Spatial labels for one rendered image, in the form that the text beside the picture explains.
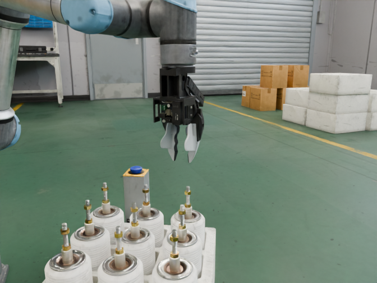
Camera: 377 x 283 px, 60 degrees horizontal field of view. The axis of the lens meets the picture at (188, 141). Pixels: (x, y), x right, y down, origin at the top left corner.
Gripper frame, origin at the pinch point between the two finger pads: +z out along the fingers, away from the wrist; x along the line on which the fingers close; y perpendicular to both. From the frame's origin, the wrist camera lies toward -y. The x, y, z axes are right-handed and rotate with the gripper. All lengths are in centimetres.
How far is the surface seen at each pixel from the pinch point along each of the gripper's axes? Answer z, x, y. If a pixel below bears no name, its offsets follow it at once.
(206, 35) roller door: -64, -189, -520
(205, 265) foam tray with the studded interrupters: 28.3, 5.3, -1.2
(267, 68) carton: -10, -53, -392
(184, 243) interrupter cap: 20.9, 1.6, 3.0
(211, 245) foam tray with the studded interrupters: 28.3, 3.9, -10.2
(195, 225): 21.7, 0.0, -7.7
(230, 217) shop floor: 46, -6, -63
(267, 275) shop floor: 46, 17, -28
